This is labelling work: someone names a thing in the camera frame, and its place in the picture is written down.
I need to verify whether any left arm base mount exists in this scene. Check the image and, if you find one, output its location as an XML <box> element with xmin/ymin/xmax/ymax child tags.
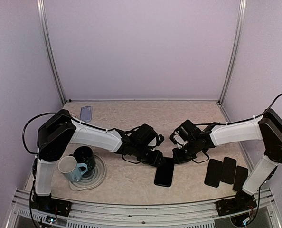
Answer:
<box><xmin>31</xmin><ymin>195</ymin><xmax>72</xmax><ymax>217</ymax></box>

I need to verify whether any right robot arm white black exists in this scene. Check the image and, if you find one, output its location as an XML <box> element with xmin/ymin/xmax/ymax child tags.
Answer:
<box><xmin>170</xmin><ymin>109</ymin><xmax>282</xmax><ymax>211</ymax></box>

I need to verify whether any lavender phone case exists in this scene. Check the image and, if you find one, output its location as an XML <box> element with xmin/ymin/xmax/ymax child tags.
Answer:
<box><xmin>80</xmin><ymin>106</ymin><xmax>93</xmax><ymax>123</ymax></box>

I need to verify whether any left aluminium frame post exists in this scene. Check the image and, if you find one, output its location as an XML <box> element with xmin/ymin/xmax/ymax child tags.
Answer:
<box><xmin>37</xmin><ymin>0</ymin><xmax>66</xmax><ymax>105</ymax></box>

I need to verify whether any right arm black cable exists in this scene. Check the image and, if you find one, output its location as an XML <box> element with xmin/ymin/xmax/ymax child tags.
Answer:
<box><xmin>195</xmin><ymin>92</ymin><xmax>282</xmax><ymax>155</ymax></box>

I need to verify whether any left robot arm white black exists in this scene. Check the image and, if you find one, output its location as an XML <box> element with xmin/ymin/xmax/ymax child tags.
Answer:
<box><xmin>34</xmin><ymin>109</ymin><xmax>165</xmax><ymax>211</ymax></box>

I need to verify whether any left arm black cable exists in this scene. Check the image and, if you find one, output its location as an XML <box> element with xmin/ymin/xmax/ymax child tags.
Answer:
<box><xmin>22</xmin><ymin>113</ymin><xmax>73</xmax><ymax>155</ymax></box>

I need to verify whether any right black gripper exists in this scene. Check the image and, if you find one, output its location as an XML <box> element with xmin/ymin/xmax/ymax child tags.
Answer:
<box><xmin>172</xmin><ymin>140</ymin><xmax>199</xmax><ymax>165</ymax></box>

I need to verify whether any white-edged black smartphone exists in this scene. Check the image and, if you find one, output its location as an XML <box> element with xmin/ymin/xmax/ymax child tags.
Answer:
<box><xmin>154</xmin><ymin>157</ymin><xmax>174</xmax><ymax>187</ymax></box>

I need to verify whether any dark green mug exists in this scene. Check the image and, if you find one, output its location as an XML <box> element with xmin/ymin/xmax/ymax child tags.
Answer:
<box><xmin>70</xmin><ymin>146</ymin><xmax>95</xmax><ymax>175</ymax></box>

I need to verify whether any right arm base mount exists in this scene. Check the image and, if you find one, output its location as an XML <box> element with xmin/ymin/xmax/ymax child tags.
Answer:
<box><xmin>215</xmin><ymin>190</ymin><xmax>257</xmax><ymax>216</ymax></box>

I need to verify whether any aluminium frame post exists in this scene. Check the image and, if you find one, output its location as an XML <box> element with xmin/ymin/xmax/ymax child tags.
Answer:
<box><xmin>218</xmin><ymin>0</ymin><xmax>247</xmax><ymax>106</ymax></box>
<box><xmin>37</xmin><ymin>0</ymin><xmax>66</xmax><ymax>105</ymax></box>

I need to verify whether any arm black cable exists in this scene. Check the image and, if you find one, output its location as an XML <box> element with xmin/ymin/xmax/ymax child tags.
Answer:
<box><xmin>195</xmin><ymin>92</ymin><xmax>282</xmax><ymax>155</ymax></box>
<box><xmin>22</xmin><ymin>113</ymin><xmax>73</xmax><ymax>155</ymax></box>

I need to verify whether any grey collapsible silicone bowl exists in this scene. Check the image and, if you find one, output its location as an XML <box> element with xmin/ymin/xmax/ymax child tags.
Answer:
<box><xmin>69</xmin><ymin>153</ymin><xmax>106</xmax><ymax>191</ymax></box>

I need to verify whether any right aluminium frame post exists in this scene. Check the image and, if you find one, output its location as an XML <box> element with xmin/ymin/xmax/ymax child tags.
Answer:
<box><xmin>218</xmin><ymin>0</ymin><xmax>247</xmax><ymax>106</ymax></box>

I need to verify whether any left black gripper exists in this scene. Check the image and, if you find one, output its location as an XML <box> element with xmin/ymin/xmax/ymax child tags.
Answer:
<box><xmin>133</xmin><ymin>143</ymin><xmax>165</xmax><ymax>168</ymax></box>

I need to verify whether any light blue mug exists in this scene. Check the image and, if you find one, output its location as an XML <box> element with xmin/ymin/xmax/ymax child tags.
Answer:
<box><xmin>58</xmin><ymin>156</ymin><xmax>88</xmax><ymax>183</ymax></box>

